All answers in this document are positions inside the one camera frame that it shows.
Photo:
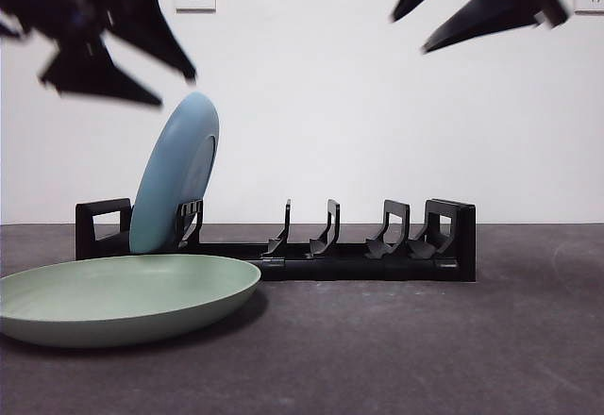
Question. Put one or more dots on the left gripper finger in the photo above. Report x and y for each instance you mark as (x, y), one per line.
(141, 19)
(94, 73)

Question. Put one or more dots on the pale blue plate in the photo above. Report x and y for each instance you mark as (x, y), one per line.
(174, 174)

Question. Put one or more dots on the pale green plate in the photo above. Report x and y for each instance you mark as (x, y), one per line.
(118, 292)

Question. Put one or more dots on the black plastic plate rack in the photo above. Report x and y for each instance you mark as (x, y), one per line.
(354, 269)

